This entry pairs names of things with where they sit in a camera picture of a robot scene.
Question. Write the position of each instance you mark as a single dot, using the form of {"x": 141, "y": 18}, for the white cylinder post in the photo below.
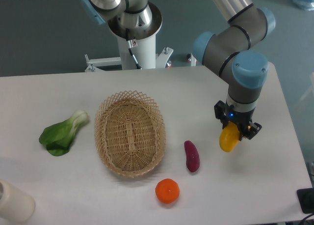
{"x": 15, "y": 205}

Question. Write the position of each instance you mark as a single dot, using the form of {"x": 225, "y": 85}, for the yellow mango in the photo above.
{"x": 229, "y": 137}

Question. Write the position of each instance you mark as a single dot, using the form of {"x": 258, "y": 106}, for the green bok choy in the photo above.
{"x": 59, "y": 137}

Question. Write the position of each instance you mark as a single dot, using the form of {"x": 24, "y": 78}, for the orange tangerine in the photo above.
{"x": 167, "y": 191}

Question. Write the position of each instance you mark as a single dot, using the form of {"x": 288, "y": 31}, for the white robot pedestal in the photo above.
{"x": 136, "y": 38}

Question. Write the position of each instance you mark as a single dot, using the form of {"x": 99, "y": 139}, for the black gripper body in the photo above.
{"x": 222, "y": 109}

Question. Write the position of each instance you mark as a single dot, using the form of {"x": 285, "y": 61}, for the purple sweet potato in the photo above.
{"x": 192, "y": 156}

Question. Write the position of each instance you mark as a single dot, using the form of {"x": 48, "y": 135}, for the black device at edge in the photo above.
{"x": 306, "y": 200}

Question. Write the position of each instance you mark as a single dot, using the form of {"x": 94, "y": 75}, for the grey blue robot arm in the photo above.
{"x": 228, "y": 55}

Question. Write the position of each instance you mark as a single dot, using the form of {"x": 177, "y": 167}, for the woven wicker basket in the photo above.
{"x": 130, "y": 133}

